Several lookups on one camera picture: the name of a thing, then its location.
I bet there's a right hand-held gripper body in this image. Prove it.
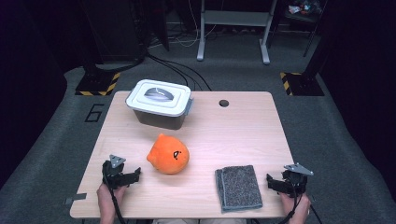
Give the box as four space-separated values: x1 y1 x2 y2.
281 162 314 196

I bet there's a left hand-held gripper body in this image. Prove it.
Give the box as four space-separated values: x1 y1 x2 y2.
102 154 134 190

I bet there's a grey fluffy towel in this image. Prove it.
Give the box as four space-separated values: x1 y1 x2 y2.
214 164 263 214

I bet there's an orange plush toy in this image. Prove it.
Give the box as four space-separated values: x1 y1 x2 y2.
146 133 191 175

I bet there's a grey plastic storage box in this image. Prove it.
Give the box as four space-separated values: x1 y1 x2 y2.
133 106 188 131

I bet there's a white lidded plastic bin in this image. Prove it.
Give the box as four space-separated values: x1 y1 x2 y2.
125 78 194 119

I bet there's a person's left hand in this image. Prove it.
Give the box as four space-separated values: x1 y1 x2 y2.
96 184 127 216

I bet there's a person's right hand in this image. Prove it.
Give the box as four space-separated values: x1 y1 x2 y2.
279 194 312 224

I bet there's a grey tape strip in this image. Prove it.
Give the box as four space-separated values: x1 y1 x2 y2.
64 192 88 205

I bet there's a black striped stand base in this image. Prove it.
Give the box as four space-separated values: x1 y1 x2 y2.
75 72 121 97
279 72 325 97

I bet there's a black cabinet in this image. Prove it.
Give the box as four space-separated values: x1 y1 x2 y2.
78 0 148 63

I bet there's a black upright panel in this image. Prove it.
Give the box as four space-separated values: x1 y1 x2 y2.
148 0 171 52

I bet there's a black metal rack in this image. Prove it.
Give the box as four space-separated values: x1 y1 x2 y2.
268 0 328 59

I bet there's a pile of colourful packets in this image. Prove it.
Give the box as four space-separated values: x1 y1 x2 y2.
288 0 323 16

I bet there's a right hand-held gripper black cable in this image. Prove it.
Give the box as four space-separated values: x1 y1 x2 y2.
278 183 304 224

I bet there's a hand-held gripper black cable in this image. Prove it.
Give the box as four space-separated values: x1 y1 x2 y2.
104 176 127 224
278 183 304 224

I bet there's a left hand-held gripper black cable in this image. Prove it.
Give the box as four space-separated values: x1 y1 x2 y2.
104 176 127 224

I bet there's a thin black cable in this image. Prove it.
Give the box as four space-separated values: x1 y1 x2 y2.
309 203 324 224

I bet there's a thick black looped cable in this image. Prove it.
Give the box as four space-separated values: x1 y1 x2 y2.
94 46 148 73

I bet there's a black floor cable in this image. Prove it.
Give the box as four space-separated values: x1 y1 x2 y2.
146 52 190 91
148 54 213 91

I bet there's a thin white cable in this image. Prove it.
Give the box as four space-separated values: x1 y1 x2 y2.
174 0 219 49

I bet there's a white metal table frame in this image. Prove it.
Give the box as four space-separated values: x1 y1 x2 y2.
196 0 278 65

